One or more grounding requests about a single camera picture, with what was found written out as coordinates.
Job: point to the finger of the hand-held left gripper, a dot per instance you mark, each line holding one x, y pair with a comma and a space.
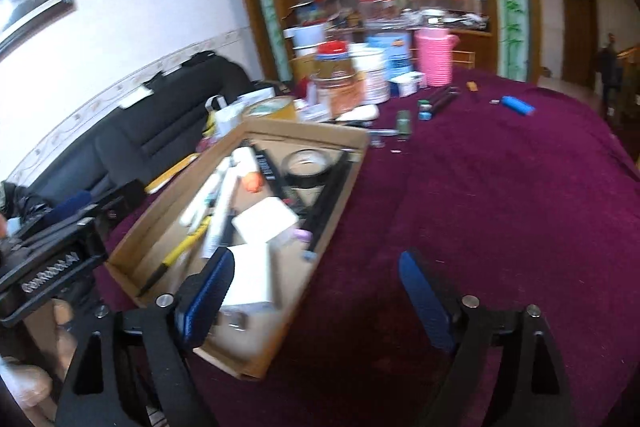
120, 204
72, 205

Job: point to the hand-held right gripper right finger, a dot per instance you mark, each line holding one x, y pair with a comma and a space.
425, 302

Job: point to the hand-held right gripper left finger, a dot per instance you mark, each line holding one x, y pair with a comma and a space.
207, 302

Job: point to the large white charger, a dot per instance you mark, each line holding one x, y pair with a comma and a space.
250, 277

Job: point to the yellow black pen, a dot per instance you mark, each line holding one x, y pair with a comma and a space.
175, 254

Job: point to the white stick pen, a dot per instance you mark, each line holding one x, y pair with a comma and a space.
222, 212

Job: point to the small white charger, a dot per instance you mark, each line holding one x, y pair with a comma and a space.
265, 219

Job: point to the brown cardboard box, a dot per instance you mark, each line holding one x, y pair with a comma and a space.
310, 302

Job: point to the black marker grey caps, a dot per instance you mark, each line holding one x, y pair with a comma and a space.
332, 207

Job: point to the white glue bottle orange cap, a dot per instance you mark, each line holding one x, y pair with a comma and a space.
247, 167

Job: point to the black marker pink cap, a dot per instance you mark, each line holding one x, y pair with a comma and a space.
322, 197

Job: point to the black tape roll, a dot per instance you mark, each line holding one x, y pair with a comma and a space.
325, 177

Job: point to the person's left hand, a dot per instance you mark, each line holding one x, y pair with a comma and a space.
25, 387

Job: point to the yellow paper envelope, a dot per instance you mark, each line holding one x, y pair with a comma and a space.
172, 173

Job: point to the black sofa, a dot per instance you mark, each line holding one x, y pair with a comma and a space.
150, 122

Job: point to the purple velvet tablecloth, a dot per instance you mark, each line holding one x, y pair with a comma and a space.
475, 182

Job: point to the green lighter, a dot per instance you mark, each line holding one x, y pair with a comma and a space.
403, 124

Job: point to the round yellow tin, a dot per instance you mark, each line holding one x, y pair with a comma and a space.
272, 109

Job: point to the black marker blue cap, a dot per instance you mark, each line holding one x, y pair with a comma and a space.
437, 104

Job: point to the white eraser block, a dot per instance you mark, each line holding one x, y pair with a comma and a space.
357, 113

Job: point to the black marker green cap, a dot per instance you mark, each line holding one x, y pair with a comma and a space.
445, 96

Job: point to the small blue white box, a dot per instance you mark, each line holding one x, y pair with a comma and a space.
407, 86

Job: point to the blue battery pack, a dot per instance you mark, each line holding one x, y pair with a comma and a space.
517, 106

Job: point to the small yellow black tool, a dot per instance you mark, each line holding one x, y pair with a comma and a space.
472, 87

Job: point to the white plastic jar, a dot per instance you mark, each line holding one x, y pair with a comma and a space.
372, 77

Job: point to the clear jar orange label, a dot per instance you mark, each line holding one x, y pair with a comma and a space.
337, 77

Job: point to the pink plastic basket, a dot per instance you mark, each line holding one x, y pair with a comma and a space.
435, 57

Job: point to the blue label plastic jar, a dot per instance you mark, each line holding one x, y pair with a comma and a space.
392, 57

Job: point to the wooden sideboard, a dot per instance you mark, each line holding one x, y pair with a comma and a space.
465, 42

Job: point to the brown wooden door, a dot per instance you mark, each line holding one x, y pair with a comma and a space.
579, 32

